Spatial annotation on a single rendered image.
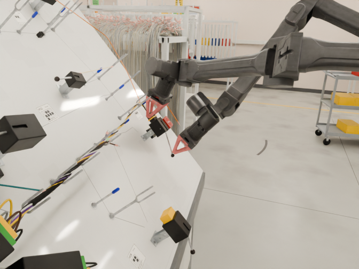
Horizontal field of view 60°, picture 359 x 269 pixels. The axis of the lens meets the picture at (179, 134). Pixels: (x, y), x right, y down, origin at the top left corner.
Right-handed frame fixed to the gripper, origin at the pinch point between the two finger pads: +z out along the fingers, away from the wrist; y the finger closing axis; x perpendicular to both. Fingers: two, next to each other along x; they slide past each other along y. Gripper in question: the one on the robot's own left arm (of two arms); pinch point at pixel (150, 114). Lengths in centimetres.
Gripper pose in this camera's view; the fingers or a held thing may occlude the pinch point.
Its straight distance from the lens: 112.3
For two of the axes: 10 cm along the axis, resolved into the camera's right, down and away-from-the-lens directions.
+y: -2.7, 2.3, -9.4
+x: 8.5, 5.1, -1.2
